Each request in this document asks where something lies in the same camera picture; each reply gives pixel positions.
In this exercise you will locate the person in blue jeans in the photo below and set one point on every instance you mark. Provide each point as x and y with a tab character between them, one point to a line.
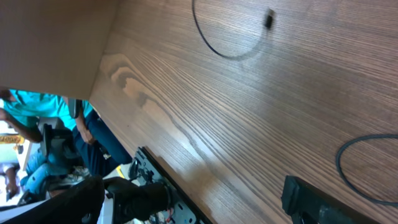
42	174

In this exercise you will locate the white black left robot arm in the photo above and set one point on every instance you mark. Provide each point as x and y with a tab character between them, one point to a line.
136	202

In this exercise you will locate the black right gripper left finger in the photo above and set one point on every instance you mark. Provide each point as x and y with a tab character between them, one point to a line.
80	204

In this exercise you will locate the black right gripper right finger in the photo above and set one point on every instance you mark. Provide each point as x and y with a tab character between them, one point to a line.
305	204

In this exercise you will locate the person in teal shirt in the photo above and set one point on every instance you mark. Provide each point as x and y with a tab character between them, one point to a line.
98	147

